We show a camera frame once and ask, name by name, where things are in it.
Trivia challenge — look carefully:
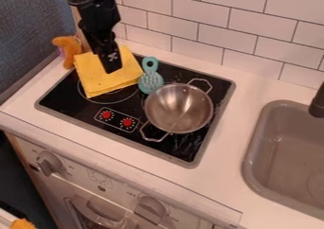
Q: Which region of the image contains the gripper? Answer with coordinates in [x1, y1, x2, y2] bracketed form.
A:
[76, 6, 124, 75]

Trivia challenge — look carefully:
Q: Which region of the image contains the silver pot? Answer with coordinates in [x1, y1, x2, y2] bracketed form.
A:
[137, 78, 216, 143]

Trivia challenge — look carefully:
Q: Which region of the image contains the yellow cloth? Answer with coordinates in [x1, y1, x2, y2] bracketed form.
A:
[72, 44, 146, 99]

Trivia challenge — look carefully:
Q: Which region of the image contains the orange plush toy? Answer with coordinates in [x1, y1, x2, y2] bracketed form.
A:
[50, 35, 84, 70]

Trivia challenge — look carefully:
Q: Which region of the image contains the teal toy brush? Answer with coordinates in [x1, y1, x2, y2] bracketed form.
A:
[136, 56, 167, 96]

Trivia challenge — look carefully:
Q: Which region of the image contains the toy stove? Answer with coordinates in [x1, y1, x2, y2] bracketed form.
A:
[34, 52, 237, 170]

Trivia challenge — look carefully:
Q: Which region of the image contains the toy sink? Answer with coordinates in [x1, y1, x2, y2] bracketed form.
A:
[240, 98, 324, 221]

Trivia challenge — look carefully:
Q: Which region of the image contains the tap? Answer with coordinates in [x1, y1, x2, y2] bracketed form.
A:
[307, 80, 324, 119]

